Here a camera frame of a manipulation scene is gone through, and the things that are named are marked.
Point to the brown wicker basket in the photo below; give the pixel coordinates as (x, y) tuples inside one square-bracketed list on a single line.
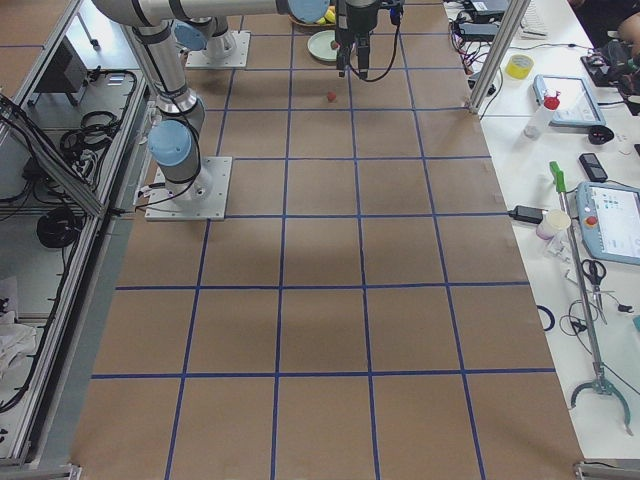
[(302, 23)]

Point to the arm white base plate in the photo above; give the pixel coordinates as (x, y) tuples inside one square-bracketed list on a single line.
[(205, 199), (226, 51)]

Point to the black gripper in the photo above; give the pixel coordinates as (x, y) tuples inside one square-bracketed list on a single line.
[(353, 20)]

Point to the far teach pendant tablet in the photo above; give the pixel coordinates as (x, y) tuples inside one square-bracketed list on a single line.
[(578, 105)]

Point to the clear bottle red cap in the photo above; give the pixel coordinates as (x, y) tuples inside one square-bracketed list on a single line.
[(541, 119)]

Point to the white paper cup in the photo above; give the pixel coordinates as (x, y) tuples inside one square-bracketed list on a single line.
[(552, 224)]

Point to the light green plate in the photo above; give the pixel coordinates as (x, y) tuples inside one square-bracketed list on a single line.
[(320, 46)]

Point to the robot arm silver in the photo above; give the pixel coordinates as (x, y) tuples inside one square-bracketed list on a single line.
[(150, 27)]

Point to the yellow tape roll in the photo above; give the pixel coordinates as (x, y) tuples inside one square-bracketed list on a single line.
[(519, 66)]

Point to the black phone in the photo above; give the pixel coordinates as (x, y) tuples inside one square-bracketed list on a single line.
[(593, 168)]

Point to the black power adapter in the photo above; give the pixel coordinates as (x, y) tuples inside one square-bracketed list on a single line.
[(527, 214)]

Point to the yellow banana bunch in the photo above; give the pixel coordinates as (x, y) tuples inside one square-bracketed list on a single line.
[(328, 18)]

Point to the black handled scissors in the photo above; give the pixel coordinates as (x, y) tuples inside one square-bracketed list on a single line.
[(595, 272)]

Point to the teach pendant tablet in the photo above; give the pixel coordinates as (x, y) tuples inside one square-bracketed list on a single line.
[(578, 105), (609, 221)]

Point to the near teach pendant tablet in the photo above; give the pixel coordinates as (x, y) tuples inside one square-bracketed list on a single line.
[(609, 221)]

